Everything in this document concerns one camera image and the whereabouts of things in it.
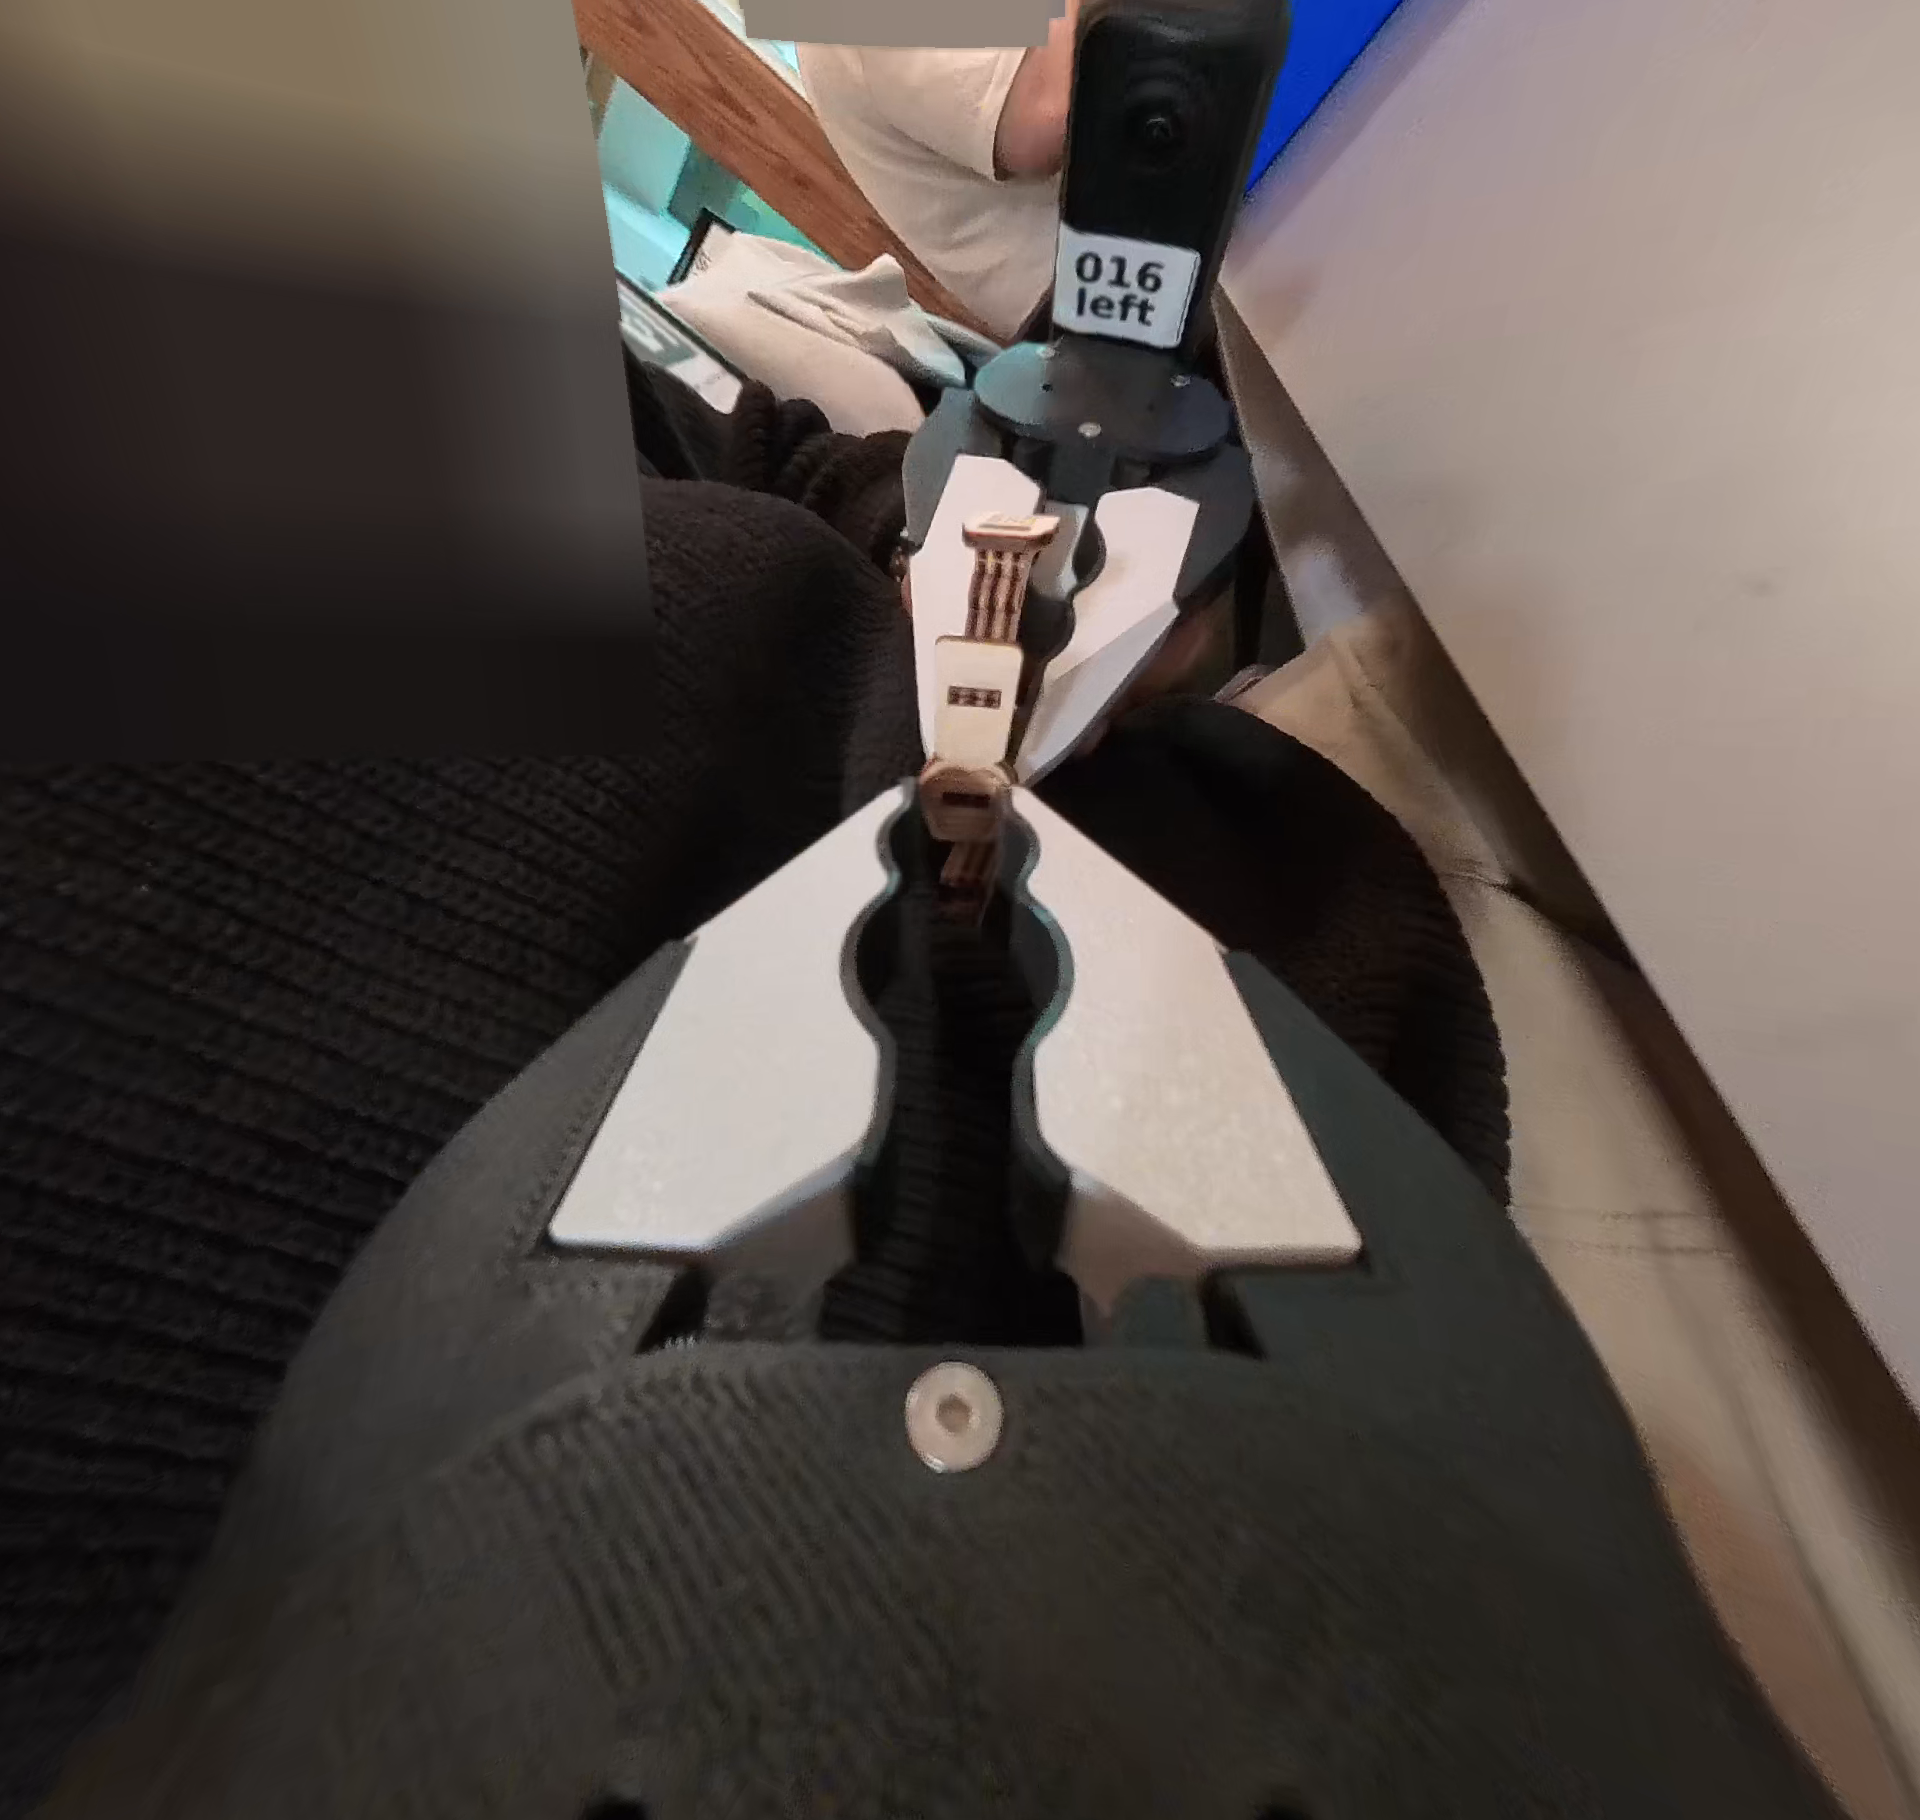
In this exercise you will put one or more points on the beige jacket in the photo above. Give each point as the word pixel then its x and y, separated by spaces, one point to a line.
pixel 809 335

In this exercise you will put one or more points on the standing sign board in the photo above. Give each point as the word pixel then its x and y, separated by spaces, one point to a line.
pixel 683 335

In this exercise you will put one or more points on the wooden puzzle model assembly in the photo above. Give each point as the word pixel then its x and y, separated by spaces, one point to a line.
pixel 977 696

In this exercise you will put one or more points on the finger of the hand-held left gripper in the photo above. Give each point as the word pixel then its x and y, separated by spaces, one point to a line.
pixel 939 561
pixel 1140 575

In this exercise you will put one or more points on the person's black knit sweater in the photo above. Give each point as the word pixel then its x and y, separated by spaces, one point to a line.
pixel 300 1099

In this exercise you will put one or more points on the person's left forearm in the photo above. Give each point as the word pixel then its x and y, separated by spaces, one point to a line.
pixel 809 486

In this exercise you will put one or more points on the blue plastic bin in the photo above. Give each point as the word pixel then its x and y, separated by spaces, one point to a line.
pixel 1323 3

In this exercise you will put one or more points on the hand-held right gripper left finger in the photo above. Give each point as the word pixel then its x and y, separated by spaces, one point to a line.
pixel 719 1099

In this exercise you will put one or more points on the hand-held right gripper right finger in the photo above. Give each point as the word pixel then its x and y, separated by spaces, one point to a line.
pixel 1185 1099

